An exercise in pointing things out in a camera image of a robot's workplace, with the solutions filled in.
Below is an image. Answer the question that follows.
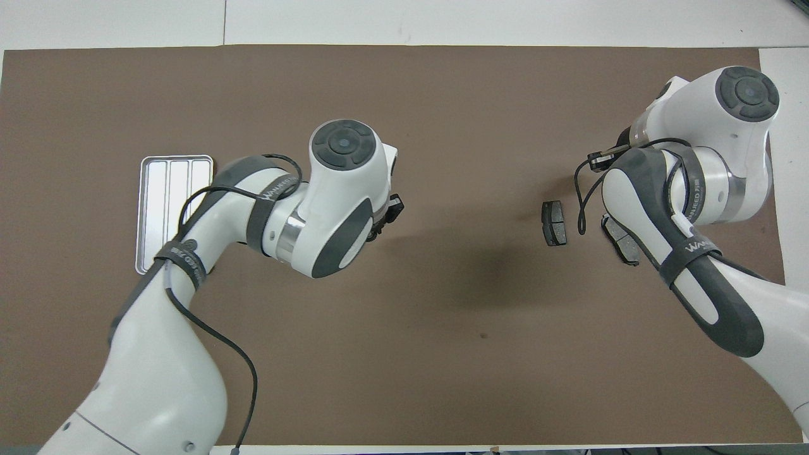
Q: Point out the silver metal tray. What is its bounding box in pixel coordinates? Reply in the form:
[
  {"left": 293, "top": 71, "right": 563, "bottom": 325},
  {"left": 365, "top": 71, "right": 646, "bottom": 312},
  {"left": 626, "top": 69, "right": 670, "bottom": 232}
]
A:
[{"left": 135, "top": 155, "right": 214, "bottom": 276}]

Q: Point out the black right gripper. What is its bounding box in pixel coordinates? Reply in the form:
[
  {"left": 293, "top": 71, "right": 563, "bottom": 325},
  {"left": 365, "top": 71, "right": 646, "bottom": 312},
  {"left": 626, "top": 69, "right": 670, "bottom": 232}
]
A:
[{"left": 588, "top": 126, "right": 635, "bottom": 173}]

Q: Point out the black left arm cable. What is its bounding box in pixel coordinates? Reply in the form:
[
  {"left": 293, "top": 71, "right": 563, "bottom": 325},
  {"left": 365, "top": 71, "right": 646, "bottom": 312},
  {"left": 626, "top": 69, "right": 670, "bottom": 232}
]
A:
[{"left": 163, "top": 154, "right": 304, "bottom": 455}]

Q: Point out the curved dark grey brake pad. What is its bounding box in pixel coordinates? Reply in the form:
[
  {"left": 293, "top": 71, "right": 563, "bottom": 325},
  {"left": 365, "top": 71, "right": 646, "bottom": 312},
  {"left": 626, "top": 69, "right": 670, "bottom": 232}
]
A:
[{"left": 600, "top": 215, "right": 641, "bottom": 267}]

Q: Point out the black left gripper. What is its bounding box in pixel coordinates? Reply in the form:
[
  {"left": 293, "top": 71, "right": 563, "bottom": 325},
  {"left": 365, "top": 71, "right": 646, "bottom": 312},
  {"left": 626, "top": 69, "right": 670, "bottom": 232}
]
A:
[{"left": 367, "top": 195, "right": 405, "bottom": 244}]

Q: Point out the brown table mat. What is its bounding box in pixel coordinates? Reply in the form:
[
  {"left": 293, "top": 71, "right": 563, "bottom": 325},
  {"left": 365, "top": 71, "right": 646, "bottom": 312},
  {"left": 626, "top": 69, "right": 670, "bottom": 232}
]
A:
[{"left": 0, "top": 44, "right": 803, "bottom": 446}]

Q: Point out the rectangular dark grey brake pad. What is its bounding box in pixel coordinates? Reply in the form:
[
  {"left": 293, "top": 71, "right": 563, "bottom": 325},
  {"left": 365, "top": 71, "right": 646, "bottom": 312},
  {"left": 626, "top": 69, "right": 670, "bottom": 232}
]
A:
[{"left": 542, "top": 200, "right": 568, "bottom": 247}]

